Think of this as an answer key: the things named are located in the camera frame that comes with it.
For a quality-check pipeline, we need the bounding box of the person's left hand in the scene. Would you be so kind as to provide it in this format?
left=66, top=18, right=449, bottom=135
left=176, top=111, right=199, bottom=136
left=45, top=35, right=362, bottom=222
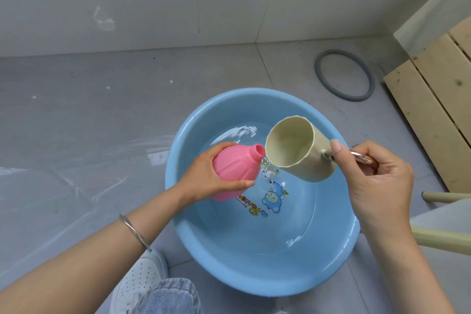
left=176, top=142, right=255, bottom=205

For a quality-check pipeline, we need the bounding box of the person's right hand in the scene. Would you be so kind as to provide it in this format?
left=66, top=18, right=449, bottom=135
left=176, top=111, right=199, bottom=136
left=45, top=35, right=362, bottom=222
left=330, top=140, right=415, bottom=234

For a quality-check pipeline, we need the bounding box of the pink plastic bottle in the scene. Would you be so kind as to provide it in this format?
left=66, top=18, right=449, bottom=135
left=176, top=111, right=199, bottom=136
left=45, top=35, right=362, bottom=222
left=211, top=143, right=266, bottom=202

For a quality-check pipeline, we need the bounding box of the cream cup with metallic handle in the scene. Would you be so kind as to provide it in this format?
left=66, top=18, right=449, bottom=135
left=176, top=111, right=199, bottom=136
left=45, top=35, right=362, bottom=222
left=265, top=115, right=379, bottom=183

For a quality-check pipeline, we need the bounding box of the person's left forearm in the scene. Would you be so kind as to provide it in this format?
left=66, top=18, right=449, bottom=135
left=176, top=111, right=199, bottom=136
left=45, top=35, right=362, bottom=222
left=0, top=185, right=192, bottom=314

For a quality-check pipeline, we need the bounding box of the person's right forearm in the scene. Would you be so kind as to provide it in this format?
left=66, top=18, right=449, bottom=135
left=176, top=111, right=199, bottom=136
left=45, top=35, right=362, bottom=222
left=359, top=222, right=457, bottom=314

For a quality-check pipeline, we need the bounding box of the blue plastic basin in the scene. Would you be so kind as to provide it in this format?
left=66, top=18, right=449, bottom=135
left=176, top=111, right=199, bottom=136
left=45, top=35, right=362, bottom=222
left=165, top=88, right=361, bottom=287

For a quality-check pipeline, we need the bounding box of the wooden slat pallet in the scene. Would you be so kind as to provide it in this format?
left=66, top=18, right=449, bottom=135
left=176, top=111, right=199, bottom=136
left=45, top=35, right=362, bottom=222
left=383, top=16, right=471, bottom=194

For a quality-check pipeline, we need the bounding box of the cream-legged stool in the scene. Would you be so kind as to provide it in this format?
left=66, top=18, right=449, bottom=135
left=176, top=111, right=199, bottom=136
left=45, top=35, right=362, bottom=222
left=409, top=191, right=471, bottom=314

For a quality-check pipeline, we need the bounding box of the blue denim jeans leg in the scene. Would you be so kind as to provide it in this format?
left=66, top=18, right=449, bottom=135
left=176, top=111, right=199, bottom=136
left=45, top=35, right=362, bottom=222
left=130, top=278, right=202, bottom=314

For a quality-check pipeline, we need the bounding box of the white perforated sneaker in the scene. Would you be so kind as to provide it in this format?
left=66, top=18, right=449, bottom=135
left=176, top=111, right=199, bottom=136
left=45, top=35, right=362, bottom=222
left=109, top=249, right=170, bottom=314

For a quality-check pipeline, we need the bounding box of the clear plastic sheet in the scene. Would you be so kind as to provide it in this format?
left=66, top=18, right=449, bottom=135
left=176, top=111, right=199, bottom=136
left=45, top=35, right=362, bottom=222
left=0, top=135, right=177, bottom=281

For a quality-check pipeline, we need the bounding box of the grey rubber ring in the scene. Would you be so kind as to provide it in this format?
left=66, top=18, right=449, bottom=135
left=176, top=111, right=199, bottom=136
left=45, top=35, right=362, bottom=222
left=314, top=49, right=376, bottom=102

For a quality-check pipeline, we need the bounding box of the silver bangle bracelet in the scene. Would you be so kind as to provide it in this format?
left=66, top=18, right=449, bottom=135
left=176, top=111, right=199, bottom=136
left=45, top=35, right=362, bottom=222
left=118, top=214, right=152, bottom=252

